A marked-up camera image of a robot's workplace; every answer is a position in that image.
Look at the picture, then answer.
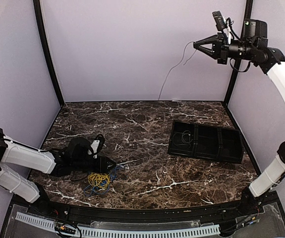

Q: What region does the grey thin cable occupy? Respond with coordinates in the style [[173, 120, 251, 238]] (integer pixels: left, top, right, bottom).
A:
[[158, 41, 198, 101]]

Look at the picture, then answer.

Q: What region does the black frame post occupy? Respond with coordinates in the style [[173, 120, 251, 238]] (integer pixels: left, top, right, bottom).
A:
[[33, 0, 65, 107], [224, 0, 253, 107]]

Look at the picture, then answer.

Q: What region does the black three-compartment tray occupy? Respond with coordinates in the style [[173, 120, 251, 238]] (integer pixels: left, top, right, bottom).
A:
[[168, 121, 244, 164]]

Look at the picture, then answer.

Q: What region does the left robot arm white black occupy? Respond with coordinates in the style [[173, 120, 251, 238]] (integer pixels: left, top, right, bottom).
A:
[[0, 128, 116, 216]]

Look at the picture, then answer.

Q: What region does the right black frame post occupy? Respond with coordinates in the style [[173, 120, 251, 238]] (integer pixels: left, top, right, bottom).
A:
[[224, 0, 253, 107]]

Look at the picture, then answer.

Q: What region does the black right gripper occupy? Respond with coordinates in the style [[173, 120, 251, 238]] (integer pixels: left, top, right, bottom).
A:
[[194, 32, 256, 64]]

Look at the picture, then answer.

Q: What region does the yellow cable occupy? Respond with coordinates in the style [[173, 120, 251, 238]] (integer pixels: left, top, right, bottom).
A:
[[87, 173, 111, 190]]

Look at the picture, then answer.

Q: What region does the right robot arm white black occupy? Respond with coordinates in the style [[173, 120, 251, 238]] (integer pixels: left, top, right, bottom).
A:
[[193, 11, 285, 215]]

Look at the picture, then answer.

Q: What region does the left black frame post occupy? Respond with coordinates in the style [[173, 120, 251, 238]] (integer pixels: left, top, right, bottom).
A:
[[33, 0, 65, 107]]

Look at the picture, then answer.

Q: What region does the blue cable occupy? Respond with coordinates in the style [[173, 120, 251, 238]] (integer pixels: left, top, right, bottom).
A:
[[83, 164, 124, 197]]

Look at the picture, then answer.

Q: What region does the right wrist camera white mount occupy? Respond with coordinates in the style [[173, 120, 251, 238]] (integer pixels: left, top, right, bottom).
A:
[[212, 11, 232, 38]]

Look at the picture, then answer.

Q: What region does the white slotted cable duct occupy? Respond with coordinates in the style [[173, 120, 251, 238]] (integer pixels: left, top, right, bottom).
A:
[[15, 212, 220, 238]]

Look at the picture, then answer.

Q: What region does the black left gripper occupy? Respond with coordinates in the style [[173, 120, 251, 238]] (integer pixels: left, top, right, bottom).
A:
[[72, 156, 116, 174]]

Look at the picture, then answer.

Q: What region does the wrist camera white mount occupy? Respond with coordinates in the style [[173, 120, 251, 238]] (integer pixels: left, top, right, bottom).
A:
[[88, 134, 105, 159], [212, 11, 232, 38]]

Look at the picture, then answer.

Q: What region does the white thin cable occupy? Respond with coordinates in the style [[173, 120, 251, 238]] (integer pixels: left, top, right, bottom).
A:
[[173, 130, 194, 147]]

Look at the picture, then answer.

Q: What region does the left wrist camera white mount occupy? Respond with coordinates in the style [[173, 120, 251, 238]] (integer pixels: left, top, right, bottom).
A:
[[88, 134, 105, 159]]

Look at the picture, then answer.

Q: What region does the black curved front rail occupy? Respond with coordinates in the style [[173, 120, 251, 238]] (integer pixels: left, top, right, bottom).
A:
[[28, 198, 267, 225]]

